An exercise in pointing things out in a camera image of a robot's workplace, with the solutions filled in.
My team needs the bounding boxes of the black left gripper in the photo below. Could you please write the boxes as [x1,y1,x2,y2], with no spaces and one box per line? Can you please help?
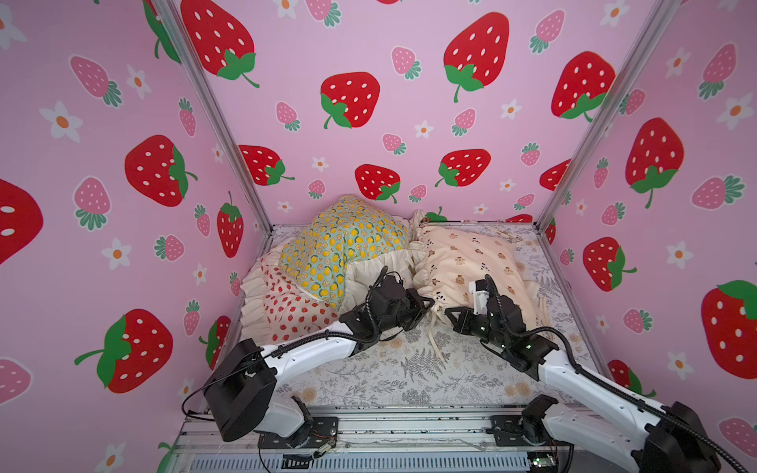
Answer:
[375,289,436,337]

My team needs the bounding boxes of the cream animal print pillow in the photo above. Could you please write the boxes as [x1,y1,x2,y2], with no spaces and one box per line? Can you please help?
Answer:
[410,211,551,341]

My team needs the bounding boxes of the lemon print teal pillow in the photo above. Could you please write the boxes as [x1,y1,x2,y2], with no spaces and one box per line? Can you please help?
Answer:
[278,195,410,307]

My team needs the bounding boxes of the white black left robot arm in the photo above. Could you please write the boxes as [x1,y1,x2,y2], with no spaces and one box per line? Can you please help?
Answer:
[199,273,435,443]

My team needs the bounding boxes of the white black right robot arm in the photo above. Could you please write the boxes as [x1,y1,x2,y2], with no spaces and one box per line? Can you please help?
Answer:
[445,278,727,472]

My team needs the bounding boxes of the fern print bed sheet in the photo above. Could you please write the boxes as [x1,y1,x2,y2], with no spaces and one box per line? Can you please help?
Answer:
[273,223,597,408]

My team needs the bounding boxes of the red strawberry print pillow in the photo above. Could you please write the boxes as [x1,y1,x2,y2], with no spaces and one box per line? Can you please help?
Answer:
[239,244,386,347]

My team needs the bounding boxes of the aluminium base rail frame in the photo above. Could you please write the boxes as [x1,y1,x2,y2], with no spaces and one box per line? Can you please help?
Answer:
[162,405,620,472]

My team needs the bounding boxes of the aluminium left corner post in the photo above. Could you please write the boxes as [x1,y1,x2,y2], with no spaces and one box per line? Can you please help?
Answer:
[154,0,273,237]

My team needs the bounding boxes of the aluminium corner post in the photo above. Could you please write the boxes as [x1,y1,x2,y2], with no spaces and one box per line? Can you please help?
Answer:
[154,0,273,237]
[533,0,680,237]

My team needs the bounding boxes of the aluminium right corner post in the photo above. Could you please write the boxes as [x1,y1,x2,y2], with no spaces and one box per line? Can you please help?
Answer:
[533,0,680,237]

